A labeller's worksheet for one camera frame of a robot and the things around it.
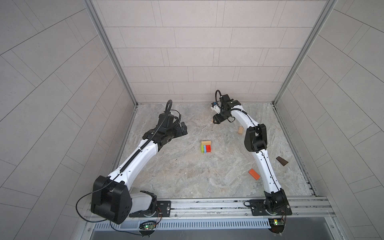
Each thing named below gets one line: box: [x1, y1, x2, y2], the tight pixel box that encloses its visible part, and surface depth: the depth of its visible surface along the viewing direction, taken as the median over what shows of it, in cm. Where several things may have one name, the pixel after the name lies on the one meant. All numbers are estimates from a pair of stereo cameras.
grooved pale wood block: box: [201, 140, 212, 146], surface depth 93 cm
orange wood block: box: [248, 168, 260, 181], surface depth 84 cm
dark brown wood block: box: [276, 156, 289, 167], surface depth 88 cm
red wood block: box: [205, 145, 212, 153], surface depth 92 cm
